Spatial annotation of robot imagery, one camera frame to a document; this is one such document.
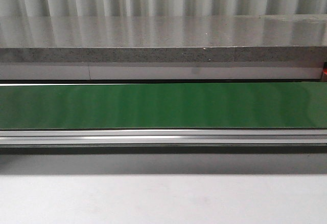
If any green conveyor belt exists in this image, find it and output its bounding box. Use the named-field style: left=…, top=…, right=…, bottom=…
left=1, top=82, right=326, bottom=130

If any grey speckled stone counter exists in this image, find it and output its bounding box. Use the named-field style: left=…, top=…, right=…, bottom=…
left=0, top=14, right=327, bottom=81

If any aluminium conveyor frame rail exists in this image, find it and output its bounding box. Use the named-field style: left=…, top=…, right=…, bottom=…
left=1, top=129, right=326, bottom=154

